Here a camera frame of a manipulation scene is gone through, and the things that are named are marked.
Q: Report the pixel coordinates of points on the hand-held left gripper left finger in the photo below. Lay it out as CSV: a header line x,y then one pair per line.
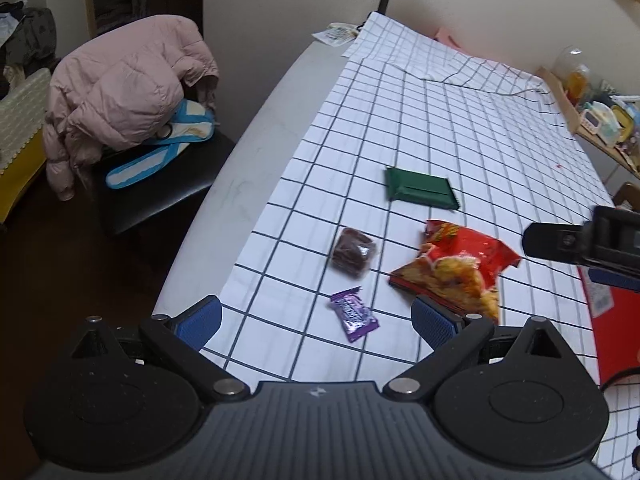
x,y
202,322

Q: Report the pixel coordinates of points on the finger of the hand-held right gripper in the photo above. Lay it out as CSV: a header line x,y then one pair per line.
x,y
555,242
615,277

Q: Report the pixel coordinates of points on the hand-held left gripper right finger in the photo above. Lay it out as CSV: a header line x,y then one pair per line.
x,y
432,325

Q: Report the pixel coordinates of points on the red cardboard box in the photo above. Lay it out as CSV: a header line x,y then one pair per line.
x,y
620,340

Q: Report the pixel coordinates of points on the red chips bag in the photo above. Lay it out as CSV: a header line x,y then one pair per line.
x,y
455,265

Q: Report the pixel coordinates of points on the purple candy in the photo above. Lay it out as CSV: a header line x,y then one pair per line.
x,y
354,314

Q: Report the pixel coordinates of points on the small brown cake packet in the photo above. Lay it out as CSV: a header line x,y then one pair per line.
x,y
352,252

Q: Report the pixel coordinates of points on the green snack packet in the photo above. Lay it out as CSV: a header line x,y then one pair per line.
x,y
420,187

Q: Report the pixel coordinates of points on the wooden chair back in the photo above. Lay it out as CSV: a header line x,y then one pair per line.
x,y
629,195

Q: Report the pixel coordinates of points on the wooden side shelf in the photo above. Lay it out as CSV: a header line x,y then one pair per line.
x,y
607,150

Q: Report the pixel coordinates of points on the yellow container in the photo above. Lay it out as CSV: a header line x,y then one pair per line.
x,y
627,117

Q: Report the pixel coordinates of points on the white kitchen timer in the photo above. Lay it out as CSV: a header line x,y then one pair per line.
x,y
594,117

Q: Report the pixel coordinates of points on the black chair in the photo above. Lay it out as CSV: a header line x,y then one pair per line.
x,y
160,195

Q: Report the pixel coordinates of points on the clear glass jar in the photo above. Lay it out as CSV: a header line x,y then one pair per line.
x,y
572,77

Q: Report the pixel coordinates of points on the blue and white bag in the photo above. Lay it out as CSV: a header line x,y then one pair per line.
x,y
150,160

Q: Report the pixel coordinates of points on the white checked tablecloth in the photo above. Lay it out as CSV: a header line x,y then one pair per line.
x,y
400,125

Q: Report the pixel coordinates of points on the pink box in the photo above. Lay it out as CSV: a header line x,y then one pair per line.
x,y
446,37

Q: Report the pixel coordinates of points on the pink puffer jacket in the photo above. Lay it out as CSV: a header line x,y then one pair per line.
x,y
120,80

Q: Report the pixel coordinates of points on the white and yellow cushion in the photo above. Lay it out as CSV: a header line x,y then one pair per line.
x,y
22,125

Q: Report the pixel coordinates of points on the clear plastic packet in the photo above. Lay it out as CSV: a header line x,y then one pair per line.
x,y
335,34

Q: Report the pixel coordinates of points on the dark clothing pile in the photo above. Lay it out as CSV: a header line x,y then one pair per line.
x,y
27,35

